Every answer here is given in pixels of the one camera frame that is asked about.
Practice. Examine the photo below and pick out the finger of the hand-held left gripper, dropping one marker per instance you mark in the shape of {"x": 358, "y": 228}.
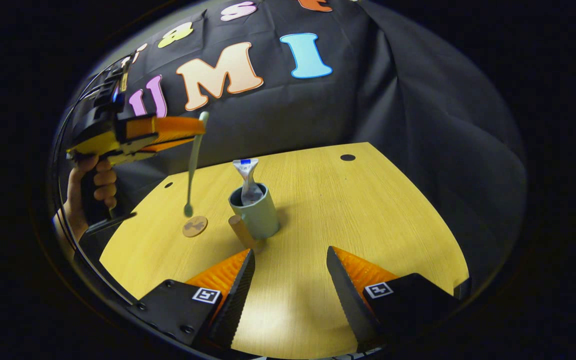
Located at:
{"x": 168, "y": 127}
{"x": 168, "y": 145}

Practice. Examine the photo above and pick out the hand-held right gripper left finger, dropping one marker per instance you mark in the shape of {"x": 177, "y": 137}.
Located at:
{"x": 235, "y": 305}

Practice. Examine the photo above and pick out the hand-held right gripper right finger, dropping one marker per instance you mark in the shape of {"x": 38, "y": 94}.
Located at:
{"x": 350, "y": 305}

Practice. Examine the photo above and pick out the pale green toothbrush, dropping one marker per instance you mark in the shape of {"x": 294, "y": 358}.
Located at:
{"x": 194, "y": 165}

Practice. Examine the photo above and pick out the round cork coaster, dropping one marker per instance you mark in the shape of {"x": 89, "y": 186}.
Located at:
{"x": 195, "y": 226}

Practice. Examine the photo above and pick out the white toothpaste tube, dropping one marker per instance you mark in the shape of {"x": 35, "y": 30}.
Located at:
{"x": 249, "y": 185}

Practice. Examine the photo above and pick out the wooden desktop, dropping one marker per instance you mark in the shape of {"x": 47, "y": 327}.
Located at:
{"x": 348, "y": 215}

